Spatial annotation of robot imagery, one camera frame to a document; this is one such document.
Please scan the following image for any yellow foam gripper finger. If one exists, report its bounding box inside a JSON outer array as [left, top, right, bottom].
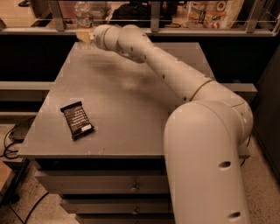
[[76, 29, 94, 43]]

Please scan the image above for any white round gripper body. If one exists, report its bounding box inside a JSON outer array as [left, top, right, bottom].
[[94, 24, 112, 51]]

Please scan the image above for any clear plastic water bottle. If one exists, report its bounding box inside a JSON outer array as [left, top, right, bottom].
[[74, 1, 94, 28]]

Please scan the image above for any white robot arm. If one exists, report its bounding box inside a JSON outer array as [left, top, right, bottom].
[[76, 24, 253, 224]]

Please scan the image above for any grey metal railing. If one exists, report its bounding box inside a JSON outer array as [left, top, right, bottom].
[[0, 0, 280, 37]]

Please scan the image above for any black bag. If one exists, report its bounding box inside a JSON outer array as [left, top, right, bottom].
[[110, 1, 178, 28]]

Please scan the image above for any black snack bar wrapper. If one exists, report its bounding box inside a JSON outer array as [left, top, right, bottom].
[[60, 101, 94, 140]]

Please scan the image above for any grey metal drawer cabinet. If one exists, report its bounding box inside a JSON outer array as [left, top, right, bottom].
[[17, 41, 251, 224]]

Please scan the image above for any printed food package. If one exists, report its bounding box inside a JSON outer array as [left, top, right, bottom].
[[185, 0, 245, 29]]

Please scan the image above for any top drawer knob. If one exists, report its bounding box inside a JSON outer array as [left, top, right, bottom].
[[130, 182, 139, 193]]

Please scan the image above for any drawer knob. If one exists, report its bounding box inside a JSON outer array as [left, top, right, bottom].
[[130, 182, 139, 193], [131, 206, 139, 215]]

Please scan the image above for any black cables left floor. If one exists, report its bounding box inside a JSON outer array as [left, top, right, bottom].
[[0, 116, 37, 161]]

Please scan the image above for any black cable right floor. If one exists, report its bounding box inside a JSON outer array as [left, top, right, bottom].
[[239, 134, 252, 168]]

